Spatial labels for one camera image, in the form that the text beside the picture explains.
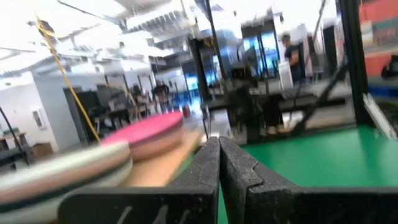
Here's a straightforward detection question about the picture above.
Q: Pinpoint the brown cardboard box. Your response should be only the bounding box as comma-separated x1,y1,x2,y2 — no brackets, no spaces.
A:
30,142,54,160

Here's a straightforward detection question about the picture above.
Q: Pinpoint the yellow hanging cable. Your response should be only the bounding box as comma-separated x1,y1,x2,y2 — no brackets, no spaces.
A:
35,17,101,144

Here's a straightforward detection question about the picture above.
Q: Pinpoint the brownish pink plate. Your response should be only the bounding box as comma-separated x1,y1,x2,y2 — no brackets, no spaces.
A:
0,152,133,203

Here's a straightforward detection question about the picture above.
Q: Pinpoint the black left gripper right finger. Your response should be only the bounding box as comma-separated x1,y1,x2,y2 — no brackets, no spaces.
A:
220,136,398,224

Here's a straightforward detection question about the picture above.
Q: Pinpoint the person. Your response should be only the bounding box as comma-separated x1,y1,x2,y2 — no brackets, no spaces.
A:
280,32,303,84
151,80,170,113

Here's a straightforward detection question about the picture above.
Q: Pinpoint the salmon orange plate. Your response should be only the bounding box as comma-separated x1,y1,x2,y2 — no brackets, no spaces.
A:
129,129,186,162

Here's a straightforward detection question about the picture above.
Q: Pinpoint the black rig frame post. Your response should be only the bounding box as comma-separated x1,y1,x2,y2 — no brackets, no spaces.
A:
339,0,371,126

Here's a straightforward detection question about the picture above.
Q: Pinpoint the dark green plate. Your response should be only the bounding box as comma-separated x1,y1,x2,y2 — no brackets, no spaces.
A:
0,167,132,215

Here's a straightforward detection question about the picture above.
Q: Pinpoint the large magenta pink plate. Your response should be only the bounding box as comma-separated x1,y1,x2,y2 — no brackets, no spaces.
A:
101,111,184,147

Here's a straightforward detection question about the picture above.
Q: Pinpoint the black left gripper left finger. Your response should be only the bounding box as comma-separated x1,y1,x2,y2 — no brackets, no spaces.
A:
57,136,221,224

